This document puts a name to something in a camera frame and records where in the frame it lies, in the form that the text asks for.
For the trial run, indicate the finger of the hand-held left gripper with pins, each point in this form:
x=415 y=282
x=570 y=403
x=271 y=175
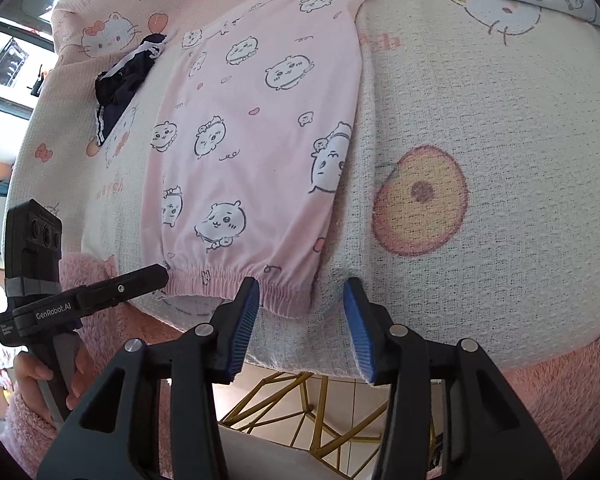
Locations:
x=125 y=285

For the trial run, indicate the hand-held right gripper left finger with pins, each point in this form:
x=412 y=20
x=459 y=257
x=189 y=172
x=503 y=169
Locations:
x=245 y=325

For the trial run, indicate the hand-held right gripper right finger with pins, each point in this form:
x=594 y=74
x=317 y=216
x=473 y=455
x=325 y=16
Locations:
x=360 y=335

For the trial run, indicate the pink bear printed pants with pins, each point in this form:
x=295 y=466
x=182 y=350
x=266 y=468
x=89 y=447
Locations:
x=260 y=135

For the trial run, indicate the person's left forearm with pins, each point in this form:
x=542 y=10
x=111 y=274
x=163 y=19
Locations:
x=25 y=435

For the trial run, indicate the person's left hand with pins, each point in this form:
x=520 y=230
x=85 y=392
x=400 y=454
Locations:
x=27 y=375

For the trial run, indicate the white stool seat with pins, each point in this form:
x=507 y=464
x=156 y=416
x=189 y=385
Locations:
x=290 y=457

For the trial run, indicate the black white striped shorts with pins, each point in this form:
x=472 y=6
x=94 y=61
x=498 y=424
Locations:
x=122 y=85

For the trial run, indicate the pink fleece clothing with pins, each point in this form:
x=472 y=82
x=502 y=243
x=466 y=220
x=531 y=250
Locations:
x=570 y=385

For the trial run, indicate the pink white cat printed blanket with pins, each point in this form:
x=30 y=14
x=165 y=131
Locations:
x=480 y=110

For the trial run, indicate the built-in oven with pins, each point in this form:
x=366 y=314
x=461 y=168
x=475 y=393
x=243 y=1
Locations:
x=7 y=57

